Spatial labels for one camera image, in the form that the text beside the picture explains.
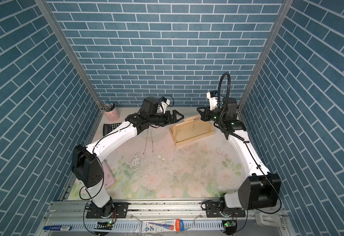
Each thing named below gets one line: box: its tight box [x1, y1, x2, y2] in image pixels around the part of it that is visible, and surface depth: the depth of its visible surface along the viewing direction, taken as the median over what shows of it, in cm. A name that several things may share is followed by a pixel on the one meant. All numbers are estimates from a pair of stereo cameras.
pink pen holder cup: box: [104, 106, 120, 122], surface depth 108 cm
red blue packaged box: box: [141, 218, 186, 234], surface depth 70 cm
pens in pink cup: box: [96, 99, 116, 113], surface depth 107 cm
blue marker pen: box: [43, 225, 73, 232], surface depth 69 cm
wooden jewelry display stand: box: [169, 114, 216, 147], surface depth 102 cm
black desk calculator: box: [103, 122, 122, 137], surface depth 107 cm
